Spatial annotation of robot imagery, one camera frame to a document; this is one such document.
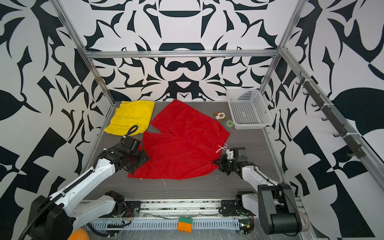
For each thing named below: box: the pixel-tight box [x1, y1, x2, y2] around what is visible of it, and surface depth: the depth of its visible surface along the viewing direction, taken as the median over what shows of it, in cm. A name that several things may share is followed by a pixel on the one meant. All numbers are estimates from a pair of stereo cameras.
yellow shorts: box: [104, 100, 155, 137], surface depth 110 cm
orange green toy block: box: [177, 216, 193, 234], surface depth 71 cm
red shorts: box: [128, 99, 231, 180], surface depth 98 cm
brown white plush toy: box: [213, 112, 227, 122], surface depth 110 cm
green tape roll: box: [226, 120, 234, 128], surface depth 110 cm
